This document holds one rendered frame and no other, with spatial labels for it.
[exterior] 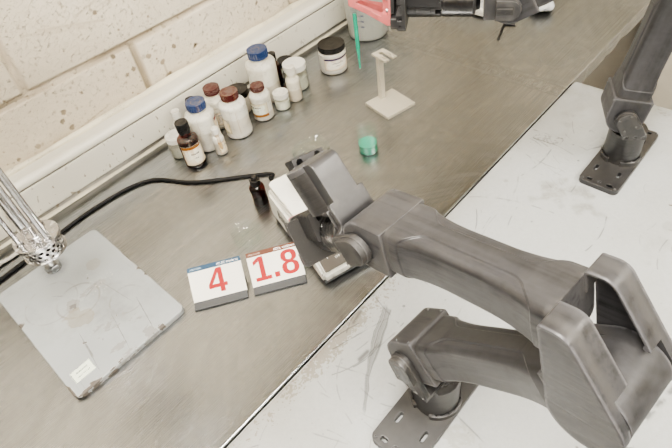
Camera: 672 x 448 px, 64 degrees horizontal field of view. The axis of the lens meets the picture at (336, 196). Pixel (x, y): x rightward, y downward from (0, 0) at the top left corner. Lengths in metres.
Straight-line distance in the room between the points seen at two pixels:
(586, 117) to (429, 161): 0.35
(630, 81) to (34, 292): 1.07
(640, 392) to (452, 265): 0.17
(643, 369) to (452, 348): 0.20
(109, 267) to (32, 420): 0.27
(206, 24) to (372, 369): 0.86
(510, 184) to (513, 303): 0.62
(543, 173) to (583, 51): 0.45
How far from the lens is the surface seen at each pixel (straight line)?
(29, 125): 1.20
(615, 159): 1.12
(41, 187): 1.21
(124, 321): 0.97
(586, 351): 0.43
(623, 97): 1.03
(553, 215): 1.02
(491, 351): 0.57
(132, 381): 0.91
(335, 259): 0.90
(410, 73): 1.36
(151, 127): 1.27
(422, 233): 0.52
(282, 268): 0.93
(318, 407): 0.81
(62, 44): 1.18
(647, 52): 1.00
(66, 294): 1.06
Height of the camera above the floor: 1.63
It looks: 44 degrees down
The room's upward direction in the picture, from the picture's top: 10 degrees counter-clockwise
